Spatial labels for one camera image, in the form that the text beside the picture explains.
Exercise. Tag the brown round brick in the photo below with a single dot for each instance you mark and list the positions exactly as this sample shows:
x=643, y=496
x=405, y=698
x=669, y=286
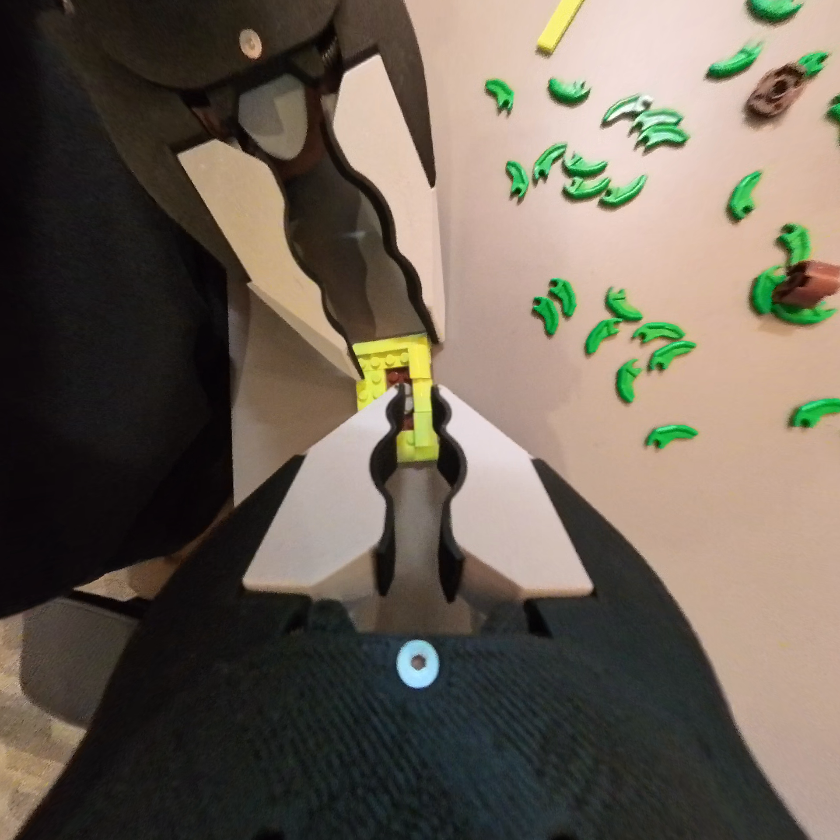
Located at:
x=810, y=282

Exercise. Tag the lime two-by-four studded plate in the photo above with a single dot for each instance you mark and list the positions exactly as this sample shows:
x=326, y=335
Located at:
x=387, y=354

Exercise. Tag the lime square tile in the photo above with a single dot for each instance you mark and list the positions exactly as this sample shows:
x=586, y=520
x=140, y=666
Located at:
x=420, y=449

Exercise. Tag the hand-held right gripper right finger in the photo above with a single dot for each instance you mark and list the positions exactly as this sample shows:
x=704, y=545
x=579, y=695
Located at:
x=518, y=525

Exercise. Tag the scattered green leaf pieces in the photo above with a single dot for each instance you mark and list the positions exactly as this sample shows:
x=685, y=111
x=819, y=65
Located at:
x=740, y=197

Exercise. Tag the person's dark clothing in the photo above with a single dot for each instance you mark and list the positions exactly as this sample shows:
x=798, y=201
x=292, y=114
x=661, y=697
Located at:
x=98, y=328

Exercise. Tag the brown studded plate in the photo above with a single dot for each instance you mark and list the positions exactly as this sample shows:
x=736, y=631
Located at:
x=397, y=377

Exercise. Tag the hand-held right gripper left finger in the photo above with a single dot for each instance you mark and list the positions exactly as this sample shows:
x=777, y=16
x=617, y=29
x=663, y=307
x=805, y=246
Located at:
x=321, y=525

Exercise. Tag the grey round plate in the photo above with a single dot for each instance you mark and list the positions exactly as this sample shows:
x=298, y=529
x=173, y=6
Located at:
x=407, y=397

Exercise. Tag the brown round holed plate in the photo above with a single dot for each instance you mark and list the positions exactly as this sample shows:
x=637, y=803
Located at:
x=778, y=92

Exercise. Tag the long lime curved brick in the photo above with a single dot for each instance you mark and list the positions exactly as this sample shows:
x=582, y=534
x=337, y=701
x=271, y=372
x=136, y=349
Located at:
x=425, y=400
x=369, y=394

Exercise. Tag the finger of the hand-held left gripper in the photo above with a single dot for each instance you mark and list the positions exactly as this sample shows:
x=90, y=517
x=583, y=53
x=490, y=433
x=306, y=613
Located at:
x=243, y=210
x=400, y=164

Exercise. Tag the narrow lime smooth tile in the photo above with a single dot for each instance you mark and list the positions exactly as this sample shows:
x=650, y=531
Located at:
x=558, y=29

